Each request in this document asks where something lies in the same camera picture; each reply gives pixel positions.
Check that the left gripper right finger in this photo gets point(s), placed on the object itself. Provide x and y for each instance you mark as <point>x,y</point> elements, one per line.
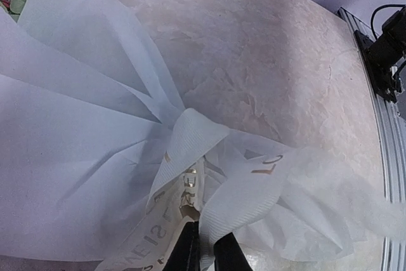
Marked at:
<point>228,255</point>

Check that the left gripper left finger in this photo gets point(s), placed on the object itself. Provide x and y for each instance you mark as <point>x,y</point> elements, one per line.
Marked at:
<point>185,255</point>

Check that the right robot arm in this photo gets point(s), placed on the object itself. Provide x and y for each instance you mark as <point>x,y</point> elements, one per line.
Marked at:
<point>380,54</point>

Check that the cream ribbon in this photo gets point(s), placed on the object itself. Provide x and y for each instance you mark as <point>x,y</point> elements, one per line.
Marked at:
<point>226,180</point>

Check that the aluminium front rail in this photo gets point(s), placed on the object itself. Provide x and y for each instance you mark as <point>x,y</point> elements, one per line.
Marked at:
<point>390,125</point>

